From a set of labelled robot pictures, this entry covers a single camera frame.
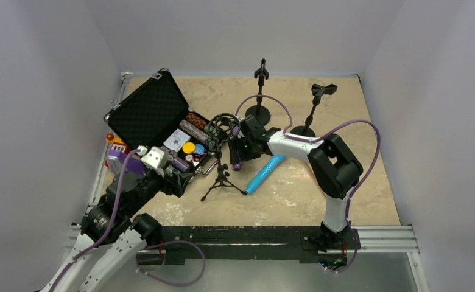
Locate purple toy box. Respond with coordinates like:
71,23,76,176
105,133,144,177

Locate black round-base stand right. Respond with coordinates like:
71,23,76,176
290,83,338,137

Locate blue microphone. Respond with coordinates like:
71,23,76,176
245,155,286,195

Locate blue blind button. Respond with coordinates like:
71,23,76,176
193,144,205,155

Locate black round-base stand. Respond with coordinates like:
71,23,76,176
290,83,338,137
246,58,271,125

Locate blue tan chip row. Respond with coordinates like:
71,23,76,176
179,120,210,144

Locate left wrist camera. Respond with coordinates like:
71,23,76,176
140,147,171,177

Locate yellow round chip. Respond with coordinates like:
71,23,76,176
181,142,195,155

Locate purple glitter microphone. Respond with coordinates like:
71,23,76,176
228,126,242,171

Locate black tripod shock-mount stand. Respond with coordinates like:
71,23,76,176
200,113,247,202

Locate black round-base stand rear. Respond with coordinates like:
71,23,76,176
246,58,271,125

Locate white playing card deck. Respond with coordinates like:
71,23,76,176
163,128,191,152

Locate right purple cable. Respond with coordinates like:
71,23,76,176
234,94,382,203

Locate orange black chip row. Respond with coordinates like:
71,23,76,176
185,112,208,130

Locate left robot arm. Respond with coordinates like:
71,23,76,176
44,170,193,291

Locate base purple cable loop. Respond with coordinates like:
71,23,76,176
135,240,206,288

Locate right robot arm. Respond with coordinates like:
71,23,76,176
229,116,364,234

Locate black poker chip case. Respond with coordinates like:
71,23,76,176
104,68,222,178

